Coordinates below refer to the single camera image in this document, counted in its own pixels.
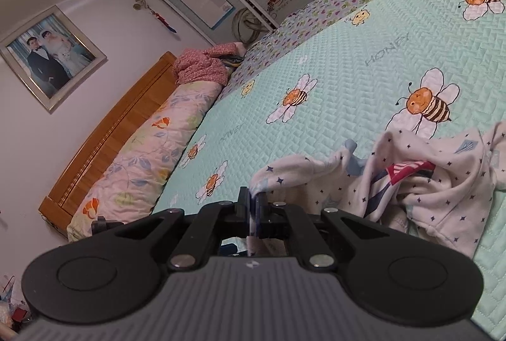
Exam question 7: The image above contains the dark patterned cloth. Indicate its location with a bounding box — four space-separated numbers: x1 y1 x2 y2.
219 54 244 68

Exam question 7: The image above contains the floor clutter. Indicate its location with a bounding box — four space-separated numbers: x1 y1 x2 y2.
0 273 31 334

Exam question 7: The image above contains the coiled grey hose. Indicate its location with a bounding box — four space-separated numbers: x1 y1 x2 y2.
230 6 274 46

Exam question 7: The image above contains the pink knitted blanket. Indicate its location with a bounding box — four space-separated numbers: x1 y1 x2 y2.
172 41 246 86

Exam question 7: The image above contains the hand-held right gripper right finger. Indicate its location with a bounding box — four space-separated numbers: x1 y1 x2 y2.
255 193 397 273

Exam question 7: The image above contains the white star print shirt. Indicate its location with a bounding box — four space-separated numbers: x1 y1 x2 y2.
244 123 506 259

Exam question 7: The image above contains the framed wedding photo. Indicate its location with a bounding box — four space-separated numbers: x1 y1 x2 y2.
0 4 108 115

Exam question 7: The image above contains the mint bee print bedspread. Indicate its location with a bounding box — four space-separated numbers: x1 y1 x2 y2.
151 0 506 341

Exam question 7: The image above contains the red blue hanging ornament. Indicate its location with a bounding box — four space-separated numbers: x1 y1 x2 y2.
147 6 179 35

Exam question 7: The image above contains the wooden headboard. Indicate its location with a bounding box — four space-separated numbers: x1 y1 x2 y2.
38 51 179 240

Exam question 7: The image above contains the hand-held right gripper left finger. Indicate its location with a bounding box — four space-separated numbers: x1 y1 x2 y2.
114 186 254 272

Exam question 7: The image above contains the floral pillow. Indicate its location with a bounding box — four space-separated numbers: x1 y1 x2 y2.
65 79 225 244

